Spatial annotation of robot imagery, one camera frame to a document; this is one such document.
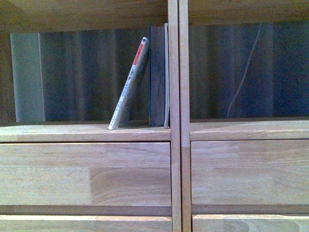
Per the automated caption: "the upper left wooden drawer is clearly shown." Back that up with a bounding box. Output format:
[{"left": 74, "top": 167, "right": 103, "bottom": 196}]
[{"left": 0, "top": 143, "right": 171, "bottom": 207}]

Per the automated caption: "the white book with red text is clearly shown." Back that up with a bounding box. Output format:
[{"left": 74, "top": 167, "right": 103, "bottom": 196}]
[{"left": 108, "top": 37, "right": 149, "bottom": 130}]

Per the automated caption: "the wooden shelf cabinet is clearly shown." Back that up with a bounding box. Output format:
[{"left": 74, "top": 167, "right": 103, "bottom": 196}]
[
  {"left": 0, "top": 0, "right": 182, "bottom": 232},
  {"left": 178, "top": 0, "right": 309, "bottom": 232}
]

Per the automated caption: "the left wooden shelf cabinet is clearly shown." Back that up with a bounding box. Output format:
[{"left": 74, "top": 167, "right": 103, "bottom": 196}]
[{"left": 0, "top": 0, "right": 182, "bottom": 232}]

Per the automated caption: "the dark blue thick book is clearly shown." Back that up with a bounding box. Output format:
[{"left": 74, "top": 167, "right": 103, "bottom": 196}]
[{"left": 149, "top": 25, "right": 165, "bottom": 127}]

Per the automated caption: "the grey curtain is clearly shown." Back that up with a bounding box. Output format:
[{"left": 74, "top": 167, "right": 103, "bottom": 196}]
[{"left": 9, "top": 21, "right": 309, "bottom": 123}]

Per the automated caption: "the lower left wooden drawer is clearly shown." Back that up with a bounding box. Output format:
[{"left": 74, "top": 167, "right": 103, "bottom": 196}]
[{"left": 0, "top": 215, "right": 172, "bottom": 232}]

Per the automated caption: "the thin white book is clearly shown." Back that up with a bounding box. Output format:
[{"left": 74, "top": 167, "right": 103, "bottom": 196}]
[{"left": 164, "top": 23, "right": 170, "bottom": 129}]

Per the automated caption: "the white hanging cable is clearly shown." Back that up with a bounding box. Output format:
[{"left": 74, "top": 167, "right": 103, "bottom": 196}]
[{"left": 226, "top": 23, "right": 263, "bottom": 119}]

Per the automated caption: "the wooden drawer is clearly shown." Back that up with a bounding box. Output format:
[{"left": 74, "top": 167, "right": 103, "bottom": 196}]
[
  {"left": 191, "top": 140, "right": 309, "bottom": 205},
  {"left": 192, "top": 215, "right": 309, "bottom": 232},
  {"left": 0, "top": 143, "right": 171, "bottom": 207},
  {"left": 0, "top": 215, "right": 172, "bottom": 232}
]

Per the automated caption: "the right wooden shelf cabinet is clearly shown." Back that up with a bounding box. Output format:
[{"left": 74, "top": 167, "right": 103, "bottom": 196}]
[{"left": 178, "top": 0, "right": 309, "bottom": 232}]

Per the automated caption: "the upper right wooden drawer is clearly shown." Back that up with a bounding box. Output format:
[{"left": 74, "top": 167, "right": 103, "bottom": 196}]
[{"left": 191, "top": 140, "right": 309, "bottom": 205}]

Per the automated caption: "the lower right wooden drawer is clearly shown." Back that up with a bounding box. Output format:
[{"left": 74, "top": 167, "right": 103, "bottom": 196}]
[{"left": 192, "top": 215, "right": 309, "bottom": 232}]

